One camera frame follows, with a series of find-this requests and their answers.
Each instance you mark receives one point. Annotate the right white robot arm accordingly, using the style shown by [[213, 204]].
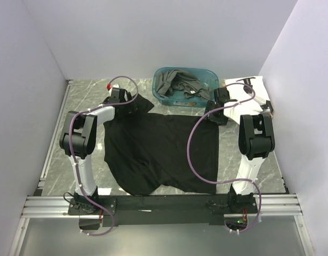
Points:
[[255, 137]]

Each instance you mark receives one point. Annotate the black mounting beam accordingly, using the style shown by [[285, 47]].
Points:
[[160, 209]]

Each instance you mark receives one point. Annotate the grey t shirt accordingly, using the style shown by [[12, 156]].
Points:
[[181, 80]]

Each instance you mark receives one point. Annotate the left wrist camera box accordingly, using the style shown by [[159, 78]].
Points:
[[110, 87]]

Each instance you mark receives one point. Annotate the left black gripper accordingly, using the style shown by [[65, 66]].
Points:
[[128, 96]]

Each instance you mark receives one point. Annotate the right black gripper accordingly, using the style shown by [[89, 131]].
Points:
[[221, 121]]

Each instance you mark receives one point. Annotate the black t shirt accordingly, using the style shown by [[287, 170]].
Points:
[[145, 150]]

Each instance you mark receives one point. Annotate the folded white printed t shirt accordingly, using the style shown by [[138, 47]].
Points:
[[245, 87]]

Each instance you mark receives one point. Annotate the teal plastic basket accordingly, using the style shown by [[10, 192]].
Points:
[[208, 78]]

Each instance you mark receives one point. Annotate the aluminium frame rail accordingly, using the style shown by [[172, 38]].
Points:
[[57, 207]]

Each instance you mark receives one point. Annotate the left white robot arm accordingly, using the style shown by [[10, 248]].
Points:
[[79, 135]]

